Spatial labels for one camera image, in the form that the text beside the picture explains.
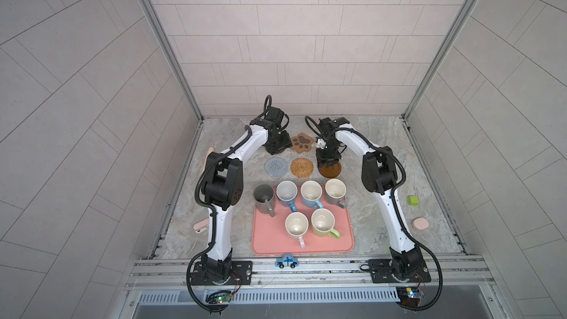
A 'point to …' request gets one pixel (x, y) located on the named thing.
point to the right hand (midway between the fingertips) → (320, 165)
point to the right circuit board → (409, 296)
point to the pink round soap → (420, 224)
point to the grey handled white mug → (335, 191)
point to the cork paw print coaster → (302, 142)
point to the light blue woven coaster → (275, 167)
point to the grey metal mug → (264, 198)
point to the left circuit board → (224, 298)
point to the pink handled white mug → (296, 227)
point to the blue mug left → (286, 192)
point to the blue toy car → (287, 261)
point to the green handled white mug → (322, 222)
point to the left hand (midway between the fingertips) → (293, 142)
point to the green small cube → (413, 201)
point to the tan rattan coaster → (302, 167)
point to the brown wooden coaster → (331, 172)
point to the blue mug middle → (311, 192)
